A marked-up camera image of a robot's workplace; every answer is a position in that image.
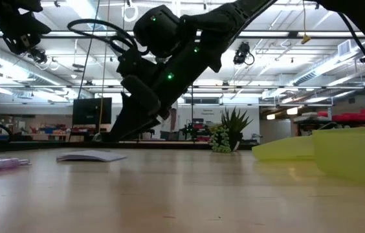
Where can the white notepad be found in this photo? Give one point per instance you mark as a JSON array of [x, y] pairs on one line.
[[88, 156]]

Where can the yellow transparent pencil case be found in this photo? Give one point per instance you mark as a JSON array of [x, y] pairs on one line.
[[347, 152]]

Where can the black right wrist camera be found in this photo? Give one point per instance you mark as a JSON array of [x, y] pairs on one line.
[[134, 64]]

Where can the ceiling light fixture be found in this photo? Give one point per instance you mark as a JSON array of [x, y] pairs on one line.
[[292, 111], [270, 116]]

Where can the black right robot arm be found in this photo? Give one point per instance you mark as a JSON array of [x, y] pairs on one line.
[[221, 19]]

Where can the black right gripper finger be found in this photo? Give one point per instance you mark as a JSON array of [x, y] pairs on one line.
[[148, 127], [130, 119]]

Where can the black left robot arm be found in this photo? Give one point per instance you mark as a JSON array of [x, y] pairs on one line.
[[1, 6]]

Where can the black aluminium table frame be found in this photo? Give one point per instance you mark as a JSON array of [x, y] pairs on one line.
[[169, 145]]

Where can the potted succulent plant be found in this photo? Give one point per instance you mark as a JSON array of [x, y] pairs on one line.
[[231, 129]]

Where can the black overhead camera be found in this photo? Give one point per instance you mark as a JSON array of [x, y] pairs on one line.
[[242, 53]]

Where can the black monitor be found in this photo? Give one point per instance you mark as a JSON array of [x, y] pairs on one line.
[[92, 111]]

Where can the shelf rack with bins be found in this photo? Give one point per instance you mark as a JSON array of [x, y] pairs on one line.
[[347, 119]]

